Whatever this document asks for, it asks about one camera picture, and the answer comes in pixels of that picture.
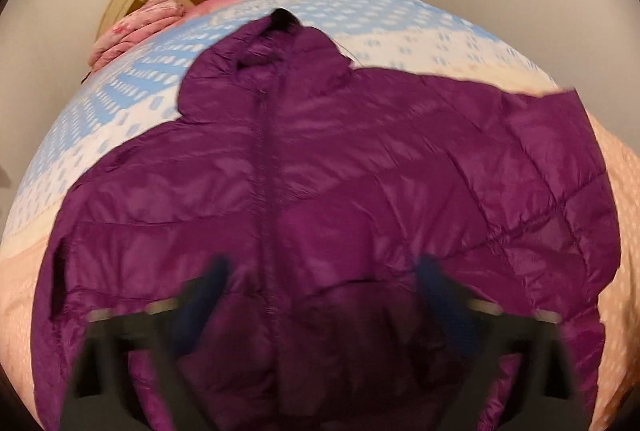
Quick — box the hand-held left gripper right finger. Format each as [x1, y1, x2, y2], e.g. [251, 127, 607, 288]
[414, 253, 592, 431]

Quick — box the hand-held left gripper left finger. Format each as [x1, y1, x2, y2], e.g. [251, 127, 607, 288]
[59, 255, 232, 431]

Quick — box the purple puffer jacket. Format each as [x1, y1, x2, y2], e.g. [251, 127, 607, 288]
[31, 8, 623, 431]

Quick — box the bed with patterned bedspread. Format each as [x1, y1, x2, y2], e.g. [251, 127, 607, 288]
[0, 0, 640, 431]

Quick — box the pink floral quilt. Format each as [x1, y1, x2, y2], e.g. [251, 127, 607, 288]
[89, 0, 188, 70]

